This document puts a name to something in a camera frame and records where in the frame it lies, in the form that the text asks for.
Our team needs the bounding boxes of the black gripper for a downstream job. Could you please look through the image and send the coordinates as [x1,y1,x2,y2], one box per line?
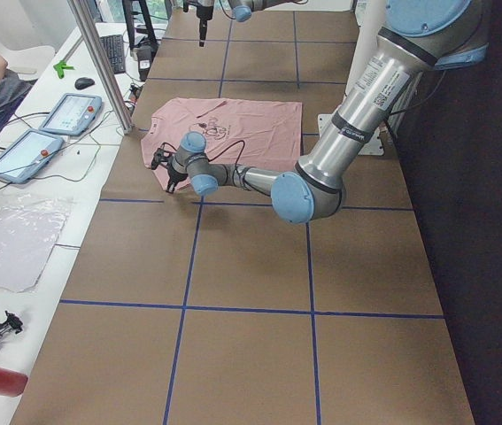
[166,159,185,193]
[196,0,214,47]

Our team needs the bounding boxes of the pink Snoopy t-shirt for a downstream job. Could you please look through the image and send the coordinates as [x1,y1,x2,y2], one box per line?
[141,97,302,172]

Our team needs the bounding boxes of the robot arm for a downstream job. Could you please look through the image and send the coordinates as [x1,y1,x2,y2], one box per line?
[161,0,491,223]
[182,0,302,47]

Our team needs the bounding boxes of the black power adapter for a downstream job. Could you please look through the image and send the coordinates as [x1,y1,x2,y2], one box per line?
[136,44,153,81]

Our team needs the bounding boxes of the black keyboard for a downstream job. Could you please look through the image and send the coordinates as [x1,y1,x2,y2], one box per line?
[99,35,126,74]

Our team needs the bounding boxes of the far teach pendant tablet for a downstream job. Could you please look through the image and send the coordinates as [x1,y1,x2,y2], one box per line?
[39,93,103,135]

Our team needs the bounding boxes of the teach pendant tablet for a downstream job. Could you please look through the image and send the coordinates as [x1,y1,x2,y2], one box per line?
[39,93,103,135]
[0,129,64,184]

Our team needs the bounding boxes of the black computer mouse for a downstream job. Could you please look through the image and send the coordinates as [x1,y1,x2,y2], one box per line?
[74,77,96,90]

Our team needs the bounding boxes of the green plastic tool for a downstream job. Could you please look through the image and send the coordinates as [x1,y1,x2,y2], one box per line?
[53,60,74,79]

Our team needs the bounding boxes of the near teach pendant tablet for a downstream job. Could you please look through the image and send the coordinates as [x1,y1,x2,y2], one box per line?
[0,129,64,184]

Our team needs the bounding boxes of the clear plastic bag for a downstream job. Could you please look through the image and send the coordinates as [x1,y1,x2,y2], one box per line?
[0,194,74,293]

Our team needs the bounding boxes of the aluminium frame post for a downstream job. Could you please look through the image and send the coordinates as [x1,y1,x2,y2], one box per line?
[67,0,133,135]

